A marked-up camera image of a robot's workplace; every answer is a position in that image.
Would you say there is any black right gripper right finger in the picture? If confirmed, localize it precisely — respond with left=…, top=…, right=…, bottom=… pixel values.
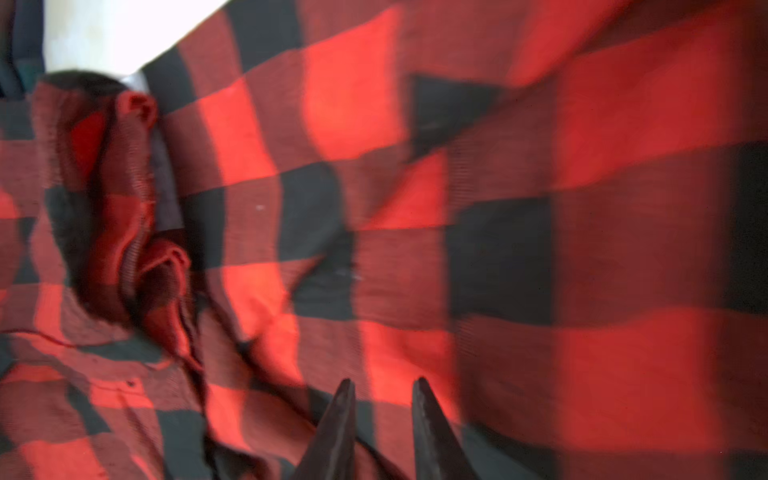
left=411, top=377, right=479, bottom=480

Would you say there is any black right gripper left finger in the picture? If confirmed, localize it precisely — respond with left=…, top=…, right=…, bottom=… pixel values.
left=292, top=379, right=356, bottom=480

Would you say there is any folded brown plaid shirt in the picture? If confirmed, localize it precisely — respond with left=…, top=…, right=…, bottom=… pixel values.
left=1, top=0, right=45, bottom=100

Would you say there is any red black plaid shirt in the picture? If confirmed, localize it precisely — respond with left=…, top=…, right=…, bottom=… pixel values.
left=1, top=1, right=767, bottom=479

